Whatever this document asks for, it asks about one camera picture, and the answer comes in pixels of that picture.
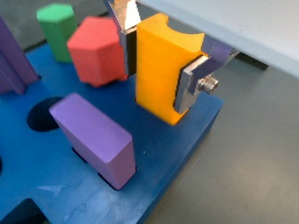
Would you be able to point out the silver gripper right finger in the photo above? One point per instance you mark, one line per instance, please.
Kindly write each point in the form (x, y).
(194, 77)

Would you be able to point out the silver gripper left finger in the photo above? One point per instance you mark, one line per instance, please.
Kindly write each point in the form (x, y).
(124, 13)

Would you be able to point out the yellow arch block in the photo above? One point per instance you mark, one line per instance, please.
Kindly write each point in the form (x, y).
(162, 52)

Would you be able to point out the blue shape sorter board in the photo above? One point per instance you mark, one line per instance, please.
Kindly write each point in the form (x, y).
(45, 180)

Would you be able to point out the red pentagon block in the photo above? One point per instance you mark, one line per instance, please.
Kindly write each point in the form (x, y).
(96, 52)

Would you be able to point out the green hexagon block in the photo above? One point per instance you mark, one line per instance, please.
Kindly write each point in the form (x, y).
(57, 22)

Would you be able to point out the purple rectangular block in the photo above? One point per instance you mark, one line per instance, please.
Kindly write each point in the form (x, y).
(97, 138)

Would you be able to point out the purple star block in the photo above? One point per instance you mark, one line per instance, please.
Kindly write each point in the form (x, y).
(16, 69)

